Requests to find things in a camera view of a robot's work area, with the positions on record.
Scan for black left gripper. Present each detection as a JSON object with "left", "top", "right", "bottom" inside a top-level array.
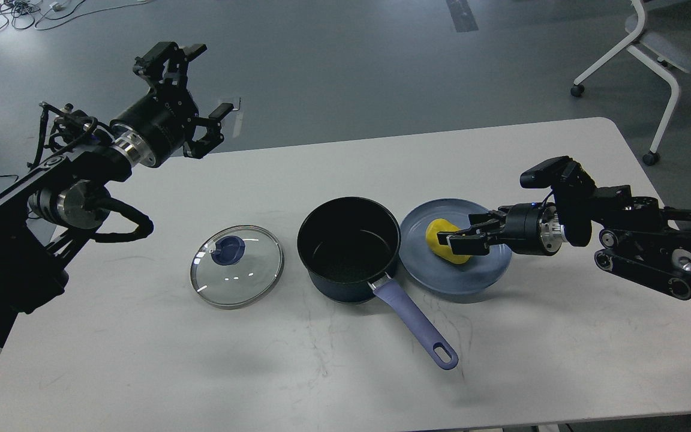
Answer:
[{"left": 110, "top": 41, "right": 235, "bottom": 169}]

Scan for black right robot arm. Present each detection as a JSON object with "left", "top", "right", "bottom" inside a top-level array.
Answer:
[{"left": 427, "top": 155, "right": 691, "bottom": 301}]

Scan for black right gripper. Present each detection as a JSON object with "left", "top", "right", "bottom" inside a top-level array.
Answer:
[{"left": 438, "top": 203, "right": 567, "bottom": 256}]

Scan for white office chair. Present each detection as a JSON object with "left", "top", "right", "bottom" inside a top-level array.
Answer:
[{"left": 570, "top": 1, "right": 691, "bottom": 166}]

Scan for dark pot with purple handle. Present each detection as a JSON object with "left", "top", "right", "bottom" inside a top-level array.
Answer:
[{"left": 296, "top": 196, "right": 459, "bottom": 371}]

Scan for cable bundle on floor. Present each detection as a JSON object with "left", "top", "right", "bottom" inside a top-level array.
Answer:
[{"left": 0, "top": 0, "right": 154, "bottom": 40}]

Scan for yellow potato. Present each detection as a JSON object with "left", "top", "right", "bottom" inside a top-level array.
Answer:
[{"left": 425, "top": 218, "right": 472, "bottom": 265}]

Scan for glass pot lid blue knob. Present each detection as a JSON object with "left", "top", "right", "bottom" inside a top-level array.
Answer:
[{"left": 190, "top": 225, "right": 285, "bottom": 310}]

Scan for blue round plate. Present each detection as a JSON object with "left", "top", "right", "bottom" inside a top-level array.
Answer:
[{"left": 399, "top": 199, "right": 512, "bottom": 299}]

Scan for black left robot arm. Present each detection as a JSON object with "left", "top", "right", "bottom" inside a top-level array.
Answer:
[{"left": 0, "top": 41, "right": 234, "bottom": 347}]

